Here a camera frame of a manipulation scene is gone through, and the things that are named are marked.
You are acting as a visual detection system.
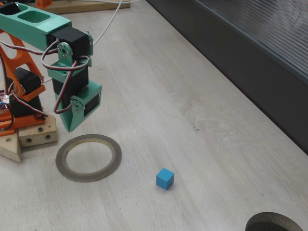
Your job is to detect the orange leader arm handle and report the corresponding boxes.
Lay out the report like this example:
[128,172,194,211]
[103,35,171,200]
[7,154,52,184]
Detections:
[36,0,52,9]

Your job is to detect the small blue cube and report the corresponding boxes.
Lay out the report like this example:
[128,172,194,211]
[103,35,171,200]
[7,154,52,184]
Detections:
[155,167,175,190]

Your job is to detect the wooden base block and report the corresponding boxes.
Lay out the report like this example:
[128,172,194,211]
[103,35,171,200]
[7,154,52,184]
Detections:
[18,115,58,148]

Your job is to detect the pale wooden plank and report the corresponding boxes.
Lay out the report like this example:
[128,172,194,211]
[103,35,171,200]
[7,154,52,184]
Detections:
[0,131,23,163]

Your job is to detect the red controller board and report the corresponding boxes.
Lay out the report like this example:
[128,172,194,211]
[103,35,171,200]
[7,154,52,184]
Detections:
[0,90,10,111]

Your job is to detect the brown wooden board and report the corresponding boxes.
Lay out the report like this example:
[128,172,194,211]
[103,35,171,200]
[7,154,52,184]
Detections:
[44,0,130,14]

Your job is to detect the grey desk partition panel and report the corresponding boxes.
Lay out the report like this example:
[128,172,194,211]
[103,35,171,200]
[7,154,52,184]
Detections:
[145,0,308,156]

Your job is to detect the wrist servo wire bundle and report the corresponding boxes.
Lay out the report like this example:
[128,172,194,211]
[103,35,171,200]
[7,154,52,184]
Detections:
[41,39,90,114]

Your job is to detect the base servo wire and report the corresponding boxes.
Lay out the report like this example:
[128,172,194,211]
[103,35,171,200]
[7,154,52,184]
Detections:
[9,92,49,119]

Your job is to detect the grey ring of tape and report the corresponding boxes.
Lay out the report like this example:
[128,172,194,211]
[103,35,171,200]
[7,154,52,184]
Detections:
[55,134,122,183]

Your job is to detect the forearm servo wire loop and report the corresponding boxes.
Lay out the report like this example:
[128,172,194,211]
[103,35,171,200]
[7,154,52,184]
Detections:
[0,39,60,55]

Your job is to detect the white usb cable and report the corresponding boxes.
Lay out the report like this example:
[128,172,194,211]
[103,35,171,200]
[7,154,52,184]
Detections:
[44,0,140,83]

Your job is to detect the round desk cable hole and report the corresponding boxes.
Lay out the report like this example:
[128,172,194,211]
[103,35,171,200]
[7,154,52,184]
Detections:
[244,211,305,231]

